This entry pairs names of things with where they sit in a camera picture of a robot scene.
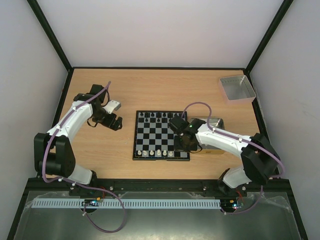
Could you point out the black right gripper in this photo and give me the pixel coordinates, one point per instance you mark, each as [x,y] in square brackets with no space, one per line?
[185,146]

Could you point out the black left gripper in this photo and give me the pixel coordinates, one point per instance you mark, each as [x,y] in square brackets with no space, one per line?
[109,123]

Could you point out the black white chess board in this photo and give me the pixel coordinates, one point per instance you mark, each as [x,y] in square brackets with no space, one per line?
[152,133]

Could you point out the yellow metal tin box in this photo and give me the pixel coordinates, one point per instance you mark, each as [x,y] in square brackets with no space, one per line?
[207,139]

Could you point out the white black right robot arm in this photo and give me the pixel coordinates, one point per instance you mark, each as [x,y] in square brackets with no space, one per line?
[259,160]

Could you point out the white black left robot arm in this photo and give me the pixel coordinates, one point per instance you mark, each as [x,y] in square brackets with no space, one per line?
[54,158]

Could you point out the empty metal tin lid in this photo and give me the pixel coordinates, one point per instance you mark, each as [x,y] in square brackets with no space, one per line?
[236,89]

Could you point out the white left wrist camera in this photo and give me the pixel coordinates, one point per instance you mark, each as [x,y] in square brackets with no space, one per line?
[112,106]

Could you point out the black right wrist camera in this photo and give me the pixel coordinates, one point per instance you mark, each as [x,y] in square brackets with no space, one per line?
[177,124]

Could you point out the white slotted cable duct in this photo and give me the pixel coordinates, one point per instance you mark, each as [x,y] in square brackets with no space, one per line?
[60,203]

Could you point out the black aluminium frame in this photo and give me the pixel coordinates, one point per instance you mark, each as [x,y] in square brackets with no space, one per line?
[280,185]

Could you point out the metal base plate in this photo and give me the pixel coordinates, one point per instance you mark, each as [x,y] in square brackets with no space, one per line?
[257,217]

